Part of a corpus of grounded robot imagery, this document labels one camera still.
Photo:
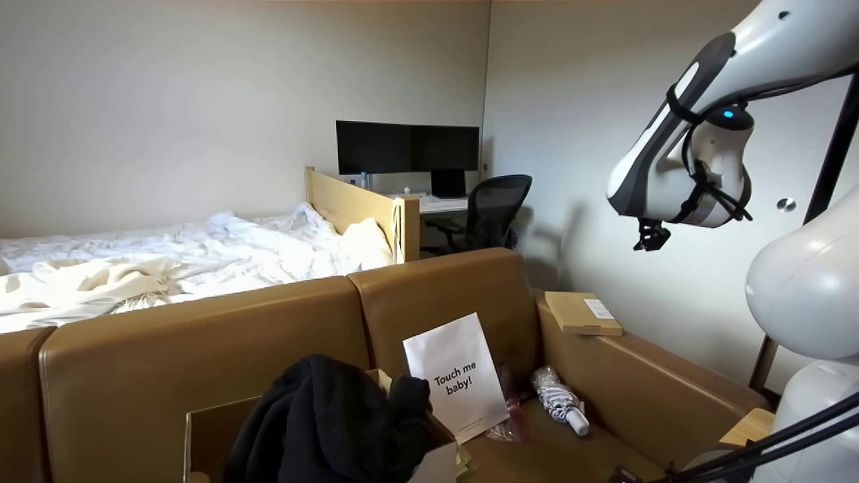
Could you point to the black wide monitor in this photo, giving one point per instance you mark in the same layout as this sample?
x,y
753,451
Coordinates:
x,y
402,148

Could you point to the white desk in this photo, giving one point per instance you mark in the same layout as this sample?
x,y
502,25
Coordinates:
x,y
443,206

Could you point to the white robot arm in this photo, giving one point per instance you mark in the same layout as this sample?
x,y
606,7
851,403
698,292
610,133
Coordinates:
x,y
805,285

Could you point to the white crumpled bedding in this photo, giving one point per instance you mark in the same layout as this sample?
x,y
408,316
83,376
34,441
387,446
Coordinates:
x,y
134,269

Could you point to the wooden bed footboard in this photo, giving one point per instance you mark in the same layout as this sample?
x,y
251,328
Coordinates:
x,y
357,206

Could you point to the red clear plastic bag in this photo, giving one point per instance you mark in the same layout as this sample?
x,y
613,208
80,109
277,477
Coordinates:
x,y
510,431

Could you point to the black office chair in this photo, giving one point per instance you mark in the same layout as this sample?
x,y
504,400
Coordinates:
x,y
491,211

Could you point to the white paper sign with text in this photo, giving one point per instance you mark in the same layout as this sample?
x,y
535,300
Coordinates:
x,y
456,376

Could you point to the tan cardboard box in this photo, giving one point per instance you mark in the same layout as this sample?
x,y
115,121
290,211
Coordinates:
x,y
177,357

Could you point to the black garment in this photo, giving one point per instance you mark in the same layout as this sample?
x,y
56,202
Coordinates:
x,y
323,420

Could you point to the white patterned folded umbrella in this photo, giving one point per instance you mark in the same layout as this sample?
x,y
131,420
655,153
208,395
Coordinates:
x,y
558,399

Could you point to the black diagonal pole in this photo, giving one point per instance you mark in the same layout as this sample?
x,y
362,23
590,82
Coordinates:
x,y
828,170

